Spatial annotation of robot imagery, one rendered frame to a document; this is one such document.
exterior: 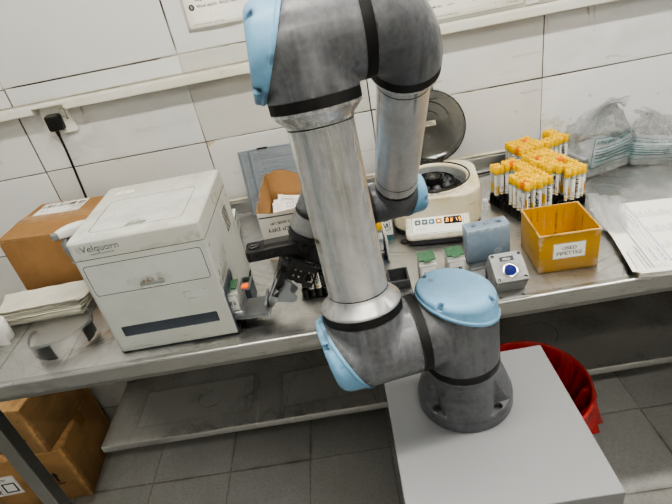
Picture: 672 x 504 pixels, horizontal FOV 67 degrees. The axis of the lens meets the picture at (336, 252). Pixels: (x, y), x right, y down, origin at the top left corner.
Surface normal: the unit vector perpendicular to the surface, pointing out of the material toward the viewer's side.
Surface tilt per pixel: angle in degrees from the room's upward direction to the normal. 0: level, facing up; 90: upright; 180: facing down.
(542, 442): 1
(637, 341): 0
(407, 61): 125
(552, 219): 90
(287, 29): 65
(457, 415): 72
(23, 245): 89
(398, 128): 119
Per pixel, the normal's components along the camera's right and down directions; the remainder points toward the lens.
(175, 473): -0.18, -0.83
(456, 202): -0.11, 0.54
